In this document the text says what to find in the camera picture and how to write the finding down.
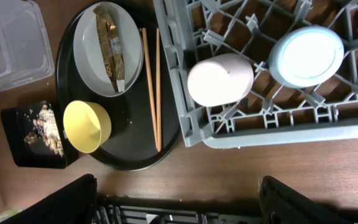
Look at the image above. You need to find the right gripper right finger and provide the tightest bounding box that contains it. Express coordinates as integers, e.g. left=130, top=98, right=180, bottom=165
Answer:
left=259, top=175, right=349, bottom=224

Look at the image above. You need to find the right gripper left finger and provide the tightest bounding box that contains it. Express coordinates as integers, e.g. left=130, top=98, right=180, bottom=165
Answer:
left=3, top=174, right=97, bottom=224

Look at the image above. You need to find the yellow bowl with food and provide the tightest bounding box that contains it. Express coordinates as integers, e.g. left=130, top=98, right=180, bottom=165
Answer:
left=63, top=100, right=112, bottom=154

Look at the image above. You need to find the pink plastic cup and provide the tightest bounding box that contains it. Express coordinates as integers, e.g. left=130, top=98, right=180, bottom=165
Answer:
left=187, top=53, right=254, bottom=107

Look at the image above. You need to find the blue plastic cup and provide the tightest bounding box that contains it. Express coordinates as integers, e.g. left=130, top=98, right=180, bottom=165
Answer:
left=267, top=26, right=345, bottom=88

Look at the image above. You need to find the gold snack wrapper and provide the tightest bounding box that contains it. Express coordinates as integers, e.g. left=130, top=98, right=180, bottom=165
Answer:
left=93, top=4, right=125, bottom=93

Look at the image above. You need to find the wooden chopstick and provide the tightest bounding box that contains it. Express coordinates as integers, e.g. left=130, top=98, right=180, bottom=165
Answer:
left=156, top=28, right=162, bottom=152
left=142, top=28, right=160, bottom=152

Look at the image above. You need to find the grey dishwasher rack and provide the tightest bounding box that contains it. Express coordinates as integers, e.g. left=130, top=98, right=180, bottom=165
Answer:
left=154, top=0, right=358, bottom=149

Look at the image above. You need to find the black rectangular tray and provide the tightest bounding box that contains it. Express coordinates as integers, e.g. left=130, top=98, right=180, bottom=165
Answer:
left=0, top=101, right=79, bottom=169

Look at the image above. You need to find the pile of food scraps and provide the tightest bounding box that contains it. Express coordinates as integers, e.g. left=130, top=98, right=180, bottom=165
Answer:
left=24, top=104, right=64, bottom=157

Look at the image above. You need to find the round black tray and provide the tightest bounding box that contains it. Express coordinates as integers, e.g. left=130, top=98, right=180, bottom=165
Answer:
left=55, top=9, right=181, bottom=170

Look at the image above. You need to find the grey plate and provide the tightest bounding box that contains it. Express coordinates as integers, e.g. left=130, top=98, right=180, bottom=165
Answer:
left=73, top=1, right=144, bottom=97

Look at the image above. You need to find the clear plastic bin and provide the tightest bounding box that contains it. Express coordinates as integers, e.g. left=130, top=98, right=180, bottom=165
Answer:
left=0, top=0, right=55, bottom=91

